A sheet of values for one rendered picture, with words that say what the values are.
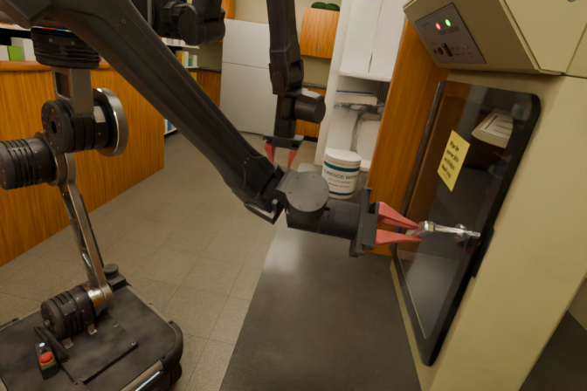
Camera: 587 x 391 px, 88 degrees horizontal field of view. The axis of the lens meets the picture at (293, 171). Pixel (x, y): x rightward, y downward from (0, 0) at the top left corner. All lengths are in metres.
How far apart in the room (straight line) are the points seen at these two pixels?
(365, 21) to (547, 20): 1.40
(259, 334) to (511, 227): 0.41
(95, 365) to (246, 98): 4.59
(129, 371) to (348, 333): 1.00
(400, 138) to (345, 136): 1.03
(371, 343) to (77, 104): 0.87
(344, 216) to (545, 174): 0.24
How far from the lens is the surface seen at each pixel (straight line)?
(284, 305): 0.65
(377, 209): 0.47
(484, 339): 0.53
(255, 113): 5.46
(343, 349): 0.61
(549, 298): 0.51
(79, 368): 1.50
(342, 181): 1.08
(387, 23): 1.65
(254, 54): 5.38
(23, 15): 0.34
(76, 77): 0.96
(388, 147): 0.74
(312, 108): 0.74
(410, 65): 0.72
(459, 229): 0.47
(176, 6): 1.00
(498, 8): 0.38
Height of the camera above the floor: 1.39
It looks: 20 degrees down
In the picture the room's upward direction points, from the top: 8 degrees clockwise
